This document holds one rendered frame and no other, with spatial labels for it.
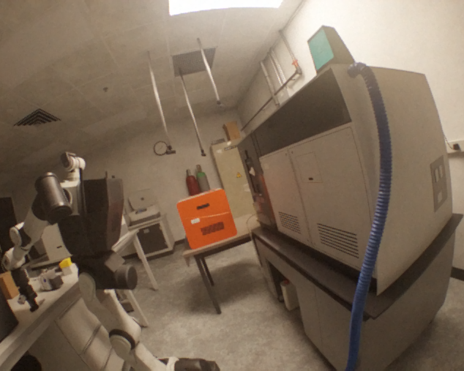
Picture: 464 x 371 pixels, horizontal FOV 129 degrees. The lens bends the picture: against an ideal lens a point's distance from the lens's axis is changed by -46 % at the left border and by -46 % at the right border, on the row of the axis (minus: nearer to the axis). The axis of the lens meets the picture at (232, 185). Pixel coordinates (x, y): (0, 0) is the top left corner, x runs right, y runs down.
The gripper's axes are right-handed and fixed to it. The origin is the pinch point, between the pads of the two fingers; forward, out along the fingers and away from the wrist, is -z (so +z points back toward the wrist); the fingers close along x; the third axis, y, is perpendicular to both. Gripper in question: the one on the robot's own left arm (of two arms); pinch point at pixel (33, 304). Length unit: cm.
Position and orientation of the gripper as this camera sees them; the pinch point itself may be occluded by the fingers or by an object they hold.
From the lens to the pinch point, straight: 125.3
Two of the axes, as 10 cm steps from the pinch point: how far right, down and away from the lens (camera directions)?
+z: -2.9, -9.6, -0.6
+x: -9.4, 2.9, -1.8
